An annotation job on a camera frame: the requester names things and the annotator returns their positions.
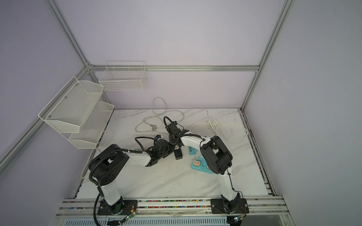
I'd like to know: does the pink adapter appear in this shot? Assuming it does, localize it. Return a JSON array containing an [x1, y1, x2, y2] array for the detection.
[[193, 160, 200, 167]]

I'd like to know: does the teal triangular power strip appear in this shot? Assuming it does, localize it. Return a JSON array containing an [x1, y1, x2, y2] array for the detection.
[[190, 156, 214, 174]]

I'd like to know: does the black power strip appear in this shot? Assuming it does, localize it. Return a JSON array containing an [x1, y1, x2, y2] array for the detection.
[[174, 145, 183, 160]]

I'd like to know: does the blue power strip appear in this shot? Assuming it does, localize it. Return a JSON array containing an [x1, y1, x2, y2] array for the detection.
[[188, 147, 197, 155]]

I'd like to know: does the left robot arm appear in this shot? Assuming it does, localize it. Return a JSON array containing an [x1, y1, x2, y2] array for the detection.
[[88, 135, 174, 215]]

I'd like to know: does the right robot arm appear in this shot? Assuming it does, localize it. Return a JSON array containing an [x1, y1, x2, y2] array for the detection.
[[165, 121, 249, 217]]

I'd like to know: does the white mesh lower shelf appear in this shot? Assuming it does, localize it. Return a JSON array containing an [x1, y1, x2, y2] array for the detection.
[[68, 101, 114, 149]]

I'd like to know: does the white mesh shelf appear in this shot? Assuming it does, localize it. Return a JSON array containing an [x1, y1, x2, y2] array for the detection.
[[38, 77, 104, 133], [68, 101, 114, 149]]

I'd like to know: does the white mesh upper shelf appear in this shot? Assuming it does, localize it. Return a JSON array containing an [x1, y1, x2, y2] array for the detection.
[[38, 77, 104, 133]]

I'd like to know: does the grey cable with plug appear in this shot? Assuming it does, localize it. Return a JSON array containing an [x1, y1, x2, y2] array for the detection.
[[134, 96, 185, 133]]

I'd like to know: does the white cable of blue strip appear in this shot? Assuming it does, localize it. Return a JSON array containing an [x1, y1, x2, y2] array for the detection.
[[188, 118, 248, 145]]

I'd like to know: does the white wire basket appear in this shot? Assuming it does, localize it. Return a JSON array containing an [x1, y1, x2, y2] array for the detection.
[[99, 61, 148, 91]]

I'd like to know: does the aluminium front rail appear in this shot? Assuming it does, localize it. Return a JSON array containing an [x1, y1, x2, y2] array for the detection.
[[55, 196, 290, 218]]

